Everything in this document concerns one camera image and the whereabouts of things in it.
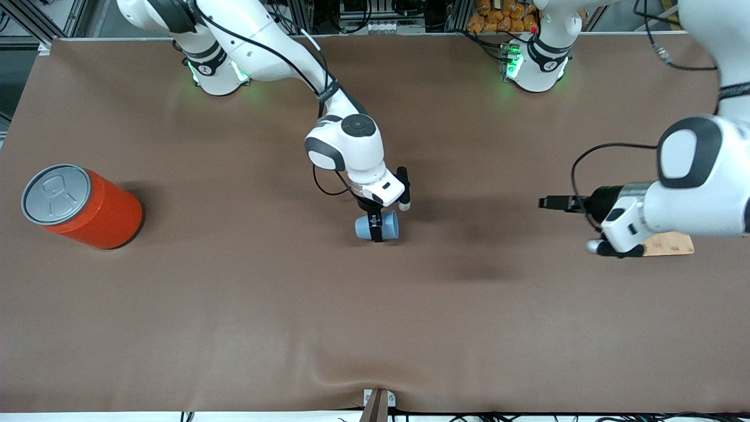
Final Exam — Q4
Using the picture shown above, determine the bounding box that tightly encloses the light blue cup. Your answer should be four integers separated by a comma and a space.
354, 209, 401, 241

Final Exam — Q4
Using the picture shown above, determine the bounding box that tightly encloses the wooden mug tree stand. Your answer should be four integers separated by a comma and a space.
641, 231, 696, 257

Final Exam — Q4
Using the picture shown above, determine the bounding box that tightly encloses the brown table mat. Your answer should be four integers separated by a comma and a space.
0, 32, 750, 414

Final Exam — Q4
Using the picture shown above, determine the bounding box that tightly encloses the bag of orange items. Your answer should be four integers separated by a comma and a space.
466, 0, 541, 33

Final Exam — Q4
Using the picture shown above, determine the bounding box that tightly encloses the orange can with grey lid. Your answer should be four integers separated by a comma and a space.
21, 164, 144, 251

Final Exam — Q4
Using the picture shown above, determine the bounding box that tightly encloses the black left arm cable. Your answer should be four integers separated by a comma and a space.
571, 0, 720, 230

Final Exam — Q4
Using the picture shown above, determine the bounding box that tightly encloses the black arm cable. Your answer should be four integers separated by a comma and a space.
190, 0, 359, 198
571, 0, 720, 230

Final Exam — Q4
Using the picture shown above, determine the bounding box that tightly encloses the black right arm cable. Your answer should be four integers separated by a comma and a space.
190, 0, 359, 198

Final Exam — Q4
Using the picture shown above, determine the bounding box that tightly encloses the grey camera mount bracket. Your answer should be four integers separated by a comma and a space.
359, 388, 397, 422

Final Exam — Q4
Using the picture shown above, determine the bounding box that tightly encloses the aluminium profile frame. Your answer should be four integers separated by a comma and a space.
0, 0, 90, 55

